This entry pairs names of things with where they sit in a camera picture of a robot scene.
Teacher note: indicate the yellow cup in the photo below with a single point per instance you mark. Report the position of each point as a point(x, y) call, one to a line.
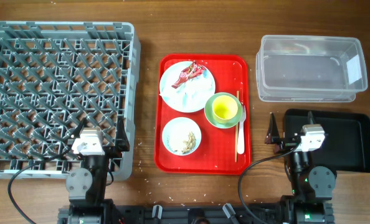
point(224, 108)

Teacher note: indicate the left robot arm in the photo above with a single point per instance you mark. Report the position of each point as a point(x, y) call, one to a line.
point(86, 185)

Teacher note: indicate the clear plastic bin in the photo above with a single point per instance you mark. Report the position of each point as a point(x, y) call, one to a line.
point(309, 68)

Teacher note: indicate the large light blue plate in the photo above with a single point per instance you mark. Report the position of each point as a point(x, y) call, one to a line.
point(191, 93)

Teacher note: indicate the small light blue bowl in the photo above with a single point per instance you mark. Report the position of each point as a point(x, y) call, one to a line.
point(181, 125)

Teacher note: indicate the green saucer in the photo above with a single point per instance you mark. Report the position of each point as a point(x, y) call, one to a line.
point(209, 114)

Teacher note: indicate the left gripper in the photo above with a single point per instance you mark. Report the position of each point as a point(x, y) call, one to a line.
point(123, 144)

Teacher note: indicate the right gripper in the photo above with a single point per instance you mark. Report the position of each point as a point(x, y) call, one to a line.
point(273, 137)

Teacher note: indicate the white plastic fork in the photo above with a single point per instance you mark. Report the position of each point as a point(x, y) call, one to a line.
point(241, 138)

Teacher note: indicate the grey dishwasher rack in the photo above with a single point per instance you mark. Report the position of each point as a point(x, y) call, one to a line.
point(54, 74)

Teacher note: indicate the red snack wrapper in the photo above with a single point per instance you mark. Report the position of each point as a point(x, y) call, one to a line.
point(194, 70)

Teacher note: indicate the wooden chopstick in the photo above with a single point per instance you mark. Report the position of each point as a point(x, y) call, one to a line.
point(236, 131)

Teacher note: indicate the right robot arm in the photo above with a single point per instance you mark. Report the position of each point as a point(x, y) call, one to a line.
point(312, 185)

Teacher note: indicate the food scraps and rice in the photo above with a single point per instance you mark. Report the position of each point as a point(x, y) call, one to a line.
point(182, 143)

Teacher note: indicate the red plastic tray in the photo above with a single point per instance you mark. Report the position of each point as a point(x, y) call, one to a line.
point(216, 153)

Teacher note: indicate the black plastic tray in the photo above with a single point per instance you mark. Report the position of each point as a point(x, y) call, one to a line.
point(347, 143)

